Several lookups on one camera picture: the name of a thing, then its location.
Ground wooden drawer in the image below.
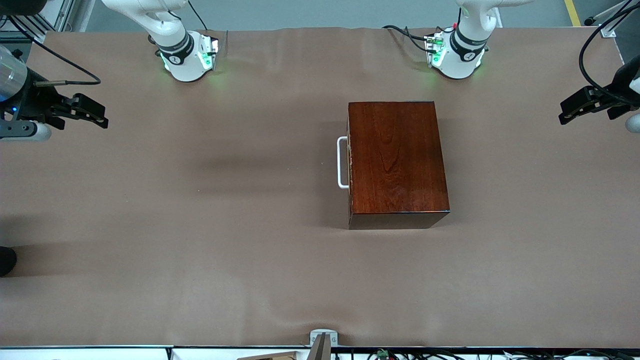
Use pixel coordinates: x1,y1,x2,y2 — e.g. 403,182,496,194
346,102,353,229

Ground white metal drawer handle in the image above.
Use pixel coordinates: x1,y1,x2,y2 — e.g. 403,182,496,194
337,136,350,190

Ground dark wooden drawer cabinet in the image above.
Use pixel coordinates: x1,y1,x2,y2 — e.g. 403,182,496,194
348,101,451,230

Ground black round object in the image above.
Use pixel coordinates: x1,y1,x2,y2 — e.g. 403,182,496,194
0,246,18,277

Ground brown table cover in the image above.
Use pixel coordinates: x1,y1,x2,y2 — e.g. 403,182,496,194
0,27,640,348

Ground brown cardboard piece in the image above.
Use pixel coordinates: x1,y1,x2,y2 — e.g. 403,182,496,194
236,351,301,360

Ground grey metal table clamp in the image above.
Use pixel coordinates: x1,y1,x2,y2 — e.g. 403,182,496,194
309,329,339,360

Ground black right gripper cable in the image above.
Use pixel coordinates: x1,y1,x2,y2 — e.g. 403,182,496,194
5,14,102,87

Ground aluminium frame profile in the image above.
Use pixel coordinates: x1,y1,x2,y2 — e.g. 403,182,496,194
0,0,76,43

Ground black right arm base cable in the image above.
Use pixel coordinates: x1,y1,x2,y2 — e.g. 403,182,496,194
187,0,210,32

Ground black left arm base cables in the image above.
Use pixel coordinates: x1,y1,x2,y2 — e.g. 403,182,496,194
382,24,433,53

